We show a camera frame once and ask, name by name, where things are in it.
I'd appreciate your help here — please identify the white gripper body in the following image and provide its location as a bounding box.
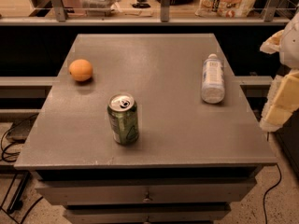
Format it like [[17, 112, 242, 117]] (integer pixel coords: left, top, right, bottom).
[[279, 13, 299, 69]]

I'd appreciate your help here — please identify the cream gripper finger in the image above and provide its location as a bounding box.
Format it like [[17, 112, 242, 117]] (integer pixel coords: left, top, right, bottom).
[[260, 30, 283, 54], [260, 69, 299, 132]]

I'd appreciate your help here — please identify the printed snack bag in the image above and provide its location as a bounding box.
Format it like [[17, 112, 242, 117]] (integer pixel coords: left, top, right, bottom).
[[195, 0, 256, 18]]

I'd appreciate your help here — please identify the grey drawer cabinet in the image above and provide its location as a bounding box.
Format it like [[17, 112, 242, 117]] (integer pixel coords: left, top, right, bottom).
[[16, 34, 276, 224]]

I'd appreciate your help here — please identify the green soda can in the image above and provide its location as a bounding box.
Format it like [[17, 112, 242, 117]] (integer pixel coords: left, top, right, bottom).
[[107, 93, 139, 146]]

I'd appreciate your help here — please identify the clear plastic container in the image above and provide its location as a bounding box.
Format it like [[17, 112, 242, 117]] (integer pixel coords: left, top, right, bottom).
[[80, 0, 118, 17]]

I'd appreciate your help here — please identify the orange fruit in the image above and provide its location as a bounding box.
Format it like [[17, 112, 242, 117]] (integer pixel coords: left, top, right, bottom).
[[68, 59, 93, 82]]

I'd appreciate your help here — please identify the black floor cable right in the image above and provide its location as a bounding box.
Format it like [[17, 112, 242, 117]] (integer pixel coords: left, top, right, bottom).
[[262, 163, 283, 224]]

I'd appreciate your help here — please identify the metal shelf rail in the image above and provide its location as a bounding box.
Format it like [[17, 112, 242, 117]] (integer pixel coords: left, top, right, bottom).
[[0, 0, 298, 26]]

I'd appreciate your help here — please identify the black floor cables left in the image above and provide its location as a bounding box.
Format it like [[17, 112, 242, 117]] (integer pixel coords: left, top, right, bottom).
[[0, 114, 45, 224]]

